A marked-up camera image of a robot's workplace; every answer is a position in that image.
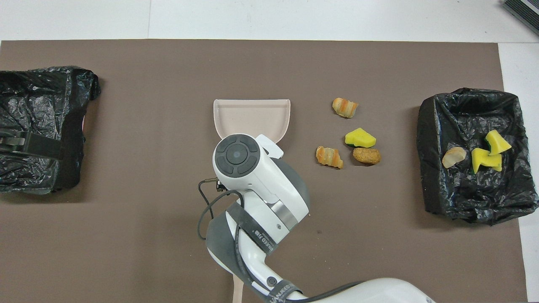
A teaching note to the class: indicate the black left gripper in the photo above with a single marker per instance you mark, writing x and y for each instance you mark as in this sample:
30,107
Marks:
10,140

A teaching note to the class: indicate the beige plastic dustpan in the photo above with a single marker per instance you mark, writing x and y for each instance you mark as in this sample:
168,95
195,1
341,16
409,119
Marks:
252,118

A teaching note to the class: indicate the striped croissant piece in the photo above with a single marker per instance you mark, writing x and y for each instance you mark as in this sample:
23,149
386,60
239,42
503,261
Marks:
329,157
345,107
454,156

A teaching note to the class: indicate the green and yellow sponge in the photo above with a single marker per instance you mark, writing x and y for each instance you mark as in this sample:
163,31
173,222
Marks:
480,160

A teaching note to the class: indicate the plain yellow sponge piece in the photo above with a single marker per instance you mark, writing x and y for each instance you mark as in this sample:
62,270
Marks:
497,143

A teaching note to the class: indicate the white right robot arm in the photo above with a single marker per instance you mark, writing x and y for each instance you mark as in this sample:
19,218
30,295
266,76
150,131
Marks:
236,155

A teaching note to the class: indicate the black bag lined bin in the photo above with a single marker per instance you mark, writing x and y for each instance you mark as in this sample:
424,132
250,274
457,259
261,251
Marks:
463,193
50,105

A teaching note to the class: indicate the brown table mat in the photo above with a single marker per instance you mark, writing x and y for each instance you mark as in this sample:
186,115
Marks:
147,210

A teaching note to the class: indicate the yellow sponge chunk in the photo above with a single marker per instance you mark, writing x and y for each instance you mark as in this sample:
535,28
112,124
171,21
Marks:
360,138

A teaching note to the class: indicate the small brown bread roll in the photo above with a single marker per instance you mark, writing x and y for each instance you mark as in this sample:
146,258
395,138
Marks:
367,155

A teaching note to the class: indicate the dark grey ribbed object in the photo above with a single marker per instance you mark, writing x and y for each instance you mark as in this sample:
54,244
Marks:
522,11

